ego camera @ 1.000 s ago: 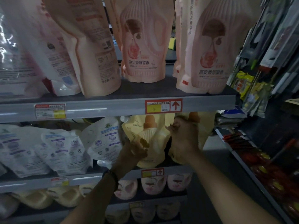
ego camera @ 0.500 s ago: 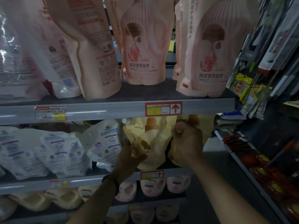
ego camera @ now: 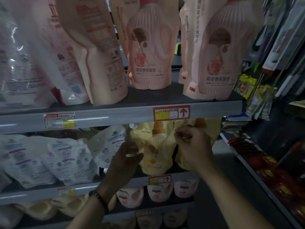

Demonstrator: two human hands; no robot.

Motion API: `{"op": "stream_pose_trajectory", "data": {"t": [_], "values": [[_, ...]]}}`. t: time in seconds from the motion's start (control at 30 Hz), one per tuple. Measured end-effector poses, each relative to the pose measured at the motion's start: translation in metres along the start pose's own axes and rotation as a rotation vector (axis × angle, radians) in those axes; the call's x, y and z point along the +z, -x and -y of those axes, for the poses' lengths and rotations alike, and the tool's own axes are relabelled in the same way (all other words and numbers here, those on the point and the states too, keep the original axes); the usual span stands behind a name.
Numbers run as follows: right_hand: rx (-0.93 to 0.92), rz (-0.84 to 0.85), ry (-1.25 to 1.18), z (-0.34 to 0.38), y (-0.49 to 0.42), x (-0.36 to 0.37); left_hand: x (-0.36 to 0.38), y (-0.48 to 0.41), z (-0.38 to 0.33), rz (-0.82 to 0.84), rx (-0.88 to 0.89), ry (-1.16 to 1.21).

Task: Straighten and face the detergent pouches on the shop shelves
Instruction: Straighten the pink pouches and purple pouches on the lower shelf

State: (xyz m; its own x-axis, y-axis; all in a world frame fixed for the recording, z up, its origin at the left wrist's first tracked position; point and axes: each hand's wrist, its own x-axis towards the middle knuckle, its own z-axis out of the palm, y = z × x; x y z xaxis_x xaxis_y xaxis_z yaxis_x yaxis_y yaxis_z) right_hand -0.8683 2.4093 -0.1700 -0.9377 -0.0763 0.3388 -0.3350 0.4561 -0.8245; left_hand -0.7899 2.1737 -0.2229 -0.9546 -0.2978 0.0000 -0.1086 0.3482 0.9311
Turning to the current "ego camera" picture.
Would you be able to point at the person's right hand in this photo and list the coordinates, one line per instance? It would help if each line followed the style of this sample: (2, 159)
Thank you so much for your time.
(196, 147)

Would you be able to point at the person's left hand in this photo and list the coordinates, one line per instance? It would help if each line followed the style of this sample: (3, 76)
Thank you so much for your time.
(123, 164)

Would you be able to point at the grey metal shelf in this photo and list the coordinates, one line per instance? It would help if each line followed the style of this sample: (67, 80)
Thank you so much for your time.
(119, 114)

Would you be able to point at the person's right forearm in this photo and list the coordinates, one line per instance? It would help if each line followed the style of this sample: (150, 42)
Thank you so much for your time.
(236, 202)

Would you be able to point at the dark aisle shelf unit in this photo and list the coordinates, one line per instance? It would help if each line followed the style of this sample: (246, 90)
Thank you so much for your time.
(281, 136)

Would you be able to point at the red-framed price tag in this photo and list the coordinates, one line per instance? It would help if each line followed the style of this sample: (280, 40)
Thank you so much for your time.
(171, 113)
(66, 191)
(59, 121)
(159, 179)

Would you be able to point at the row of pale yellow bottles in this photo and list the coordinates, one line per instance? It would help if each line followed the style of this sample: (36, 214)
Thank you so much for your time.
(157, 192)

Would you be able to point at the stack of blue-white packets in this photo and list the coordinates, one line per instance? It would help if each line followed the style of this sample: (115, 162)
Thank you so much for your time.
(238, 117)

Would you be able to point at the row of pale round packs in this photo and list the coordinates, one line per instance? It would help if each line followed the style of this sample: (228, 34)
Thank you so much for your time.
(152, 219)

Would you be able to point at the yellow hanging packets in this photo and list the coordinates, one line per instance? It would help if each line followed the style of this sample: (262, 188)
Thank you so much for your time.
(250, 95)

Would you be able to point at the row of red round packs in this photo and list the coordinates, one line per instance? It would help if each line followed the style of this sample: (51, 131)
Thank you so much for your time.
(276, 178)

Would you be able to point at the hanging mops and brooms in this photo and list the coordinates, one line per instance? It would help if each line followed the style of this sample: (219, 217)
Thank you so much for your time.
(281, 40)

